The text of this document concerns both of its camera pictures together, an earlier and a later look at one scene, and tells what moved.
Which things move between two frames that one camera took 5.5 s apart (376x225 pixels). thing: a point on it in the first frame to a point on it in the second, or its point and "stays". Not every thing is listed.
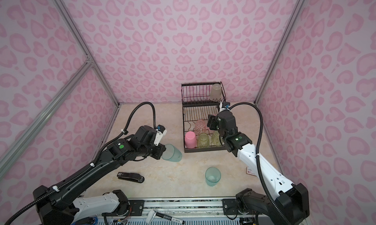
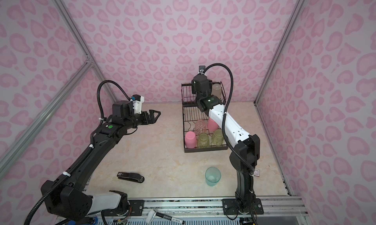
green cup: (215, 140) stays
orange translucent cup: (200, 127) stays
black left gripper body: (156, 151) to (140, 119)
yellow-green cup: (215, 94) stays
